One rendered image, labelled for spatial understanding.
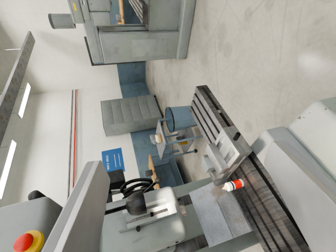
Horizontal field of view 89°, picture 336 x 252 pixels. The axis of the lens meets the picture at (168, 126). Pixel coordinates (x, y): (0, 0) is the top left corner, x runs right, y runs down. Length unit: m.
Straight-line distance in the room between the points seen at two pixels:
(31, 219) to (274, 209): 0.84
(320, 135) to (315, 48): 1.01
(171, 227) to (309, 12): 1.73
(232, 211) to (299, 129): 0.59
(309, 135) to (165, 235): 0.69
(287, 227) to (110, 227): 0.65
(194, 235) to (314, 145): 0.79
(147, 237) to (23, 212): 0.39
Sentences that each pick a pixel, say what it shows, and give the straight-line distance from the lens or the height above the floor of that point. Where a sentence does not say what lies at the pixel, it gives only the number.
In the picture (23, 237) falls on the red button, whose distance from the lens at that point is 0.62.
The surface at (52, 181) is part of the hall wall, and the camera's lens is 6.01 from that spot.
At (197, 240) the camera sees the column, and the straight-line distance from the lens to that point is 1.21.
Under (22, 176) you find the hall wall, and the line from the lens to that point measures 6.50.
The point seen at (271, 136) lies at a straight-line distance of 0.87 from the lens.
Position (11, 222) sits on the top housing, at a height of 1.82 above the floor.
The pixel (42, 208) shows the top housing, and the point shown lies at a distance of 0.68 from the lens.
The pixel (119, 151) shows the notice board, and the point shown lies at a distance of 5.90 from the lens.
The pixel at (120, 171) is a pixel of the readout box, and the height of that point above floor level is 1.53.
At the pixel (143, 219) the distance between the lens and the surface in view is 0.69.
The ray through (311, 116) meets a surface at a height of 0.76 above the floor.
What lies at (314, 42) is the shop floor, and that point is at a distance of 1.80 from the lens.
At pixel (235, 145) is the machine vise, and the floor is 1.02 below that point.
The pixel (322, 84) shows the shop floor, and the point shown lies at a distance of 1.75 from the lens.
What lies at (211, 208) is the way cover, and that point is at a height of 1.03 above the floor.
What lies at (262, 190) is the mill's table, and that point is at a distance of 0.87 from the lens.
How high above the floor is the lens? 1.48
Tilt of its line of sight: 15 degrees down
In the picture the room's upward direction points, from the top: 100 degrees counter-clockwise
